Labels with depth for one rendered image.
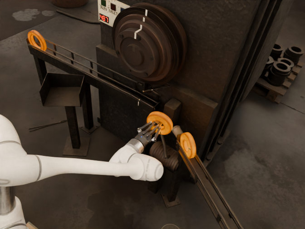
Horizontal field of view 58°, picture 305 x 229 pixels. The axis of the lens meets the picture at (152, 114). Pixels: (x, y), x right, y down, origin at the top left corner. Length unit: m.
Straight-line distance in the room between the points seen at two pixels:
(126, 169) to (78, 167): 0.20
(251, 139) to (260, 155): 0.19
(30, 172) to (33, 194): 1.28
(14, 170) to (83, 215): 1.21
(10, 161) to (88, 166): 0.30
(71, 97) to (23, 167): 1.09
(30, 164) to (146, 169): 0.48
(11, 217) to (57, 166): 0.51
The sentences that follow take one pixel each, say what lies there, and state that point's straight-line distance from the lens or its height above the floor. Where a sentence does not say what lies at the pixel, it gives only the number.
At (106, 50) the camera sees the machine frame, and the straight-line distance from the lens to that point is 2.04.
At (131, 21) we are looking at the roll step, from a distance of 1.57.
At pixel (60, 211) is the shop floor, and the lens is 2.25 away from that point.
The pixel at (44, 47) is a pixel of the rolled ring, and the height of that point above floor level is 0.66.
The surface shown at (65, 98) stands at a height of 0.60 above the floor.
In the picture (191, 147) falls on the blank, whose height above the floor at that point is 0.76.
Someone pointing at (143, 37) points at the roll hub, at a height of 1.25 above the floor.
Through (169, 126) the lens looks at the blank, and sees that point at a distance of 1.55.
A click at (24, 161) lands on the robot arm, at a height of 1.15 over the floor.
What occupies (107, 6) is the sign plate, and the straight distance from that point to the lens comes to 1.90.
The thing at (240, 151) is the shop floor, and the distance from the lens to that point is 2.72.
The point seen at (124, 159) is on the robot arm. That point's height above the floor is 0.89.
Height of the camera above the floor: 2.01
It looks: 46 degrees down
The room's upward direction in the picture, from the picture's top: 8 degrees clockwise
